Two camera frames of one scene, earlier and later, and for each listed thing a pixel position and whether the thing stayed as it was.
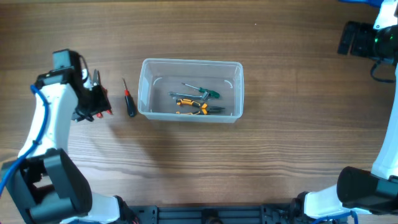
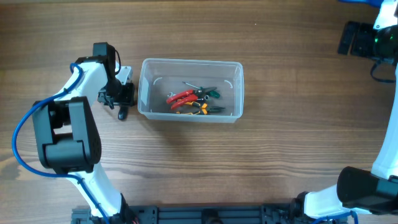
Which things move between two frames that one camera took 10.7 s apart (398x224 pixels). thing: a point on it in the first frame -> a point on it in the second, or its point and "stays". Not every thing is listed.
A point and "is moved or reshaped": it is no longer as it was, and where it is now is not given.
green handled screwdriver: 212,94 stays
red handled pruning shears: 100,102 is moved or reshaped
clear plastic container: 190,89 stays
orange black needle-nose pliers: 204,108 stays
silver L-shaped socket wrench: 204,96 stays
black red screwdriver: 130,103 is moved or reshaped
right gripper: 364,31 stays
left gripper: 81,114 -> 127,99
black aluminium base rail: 215,214 stays
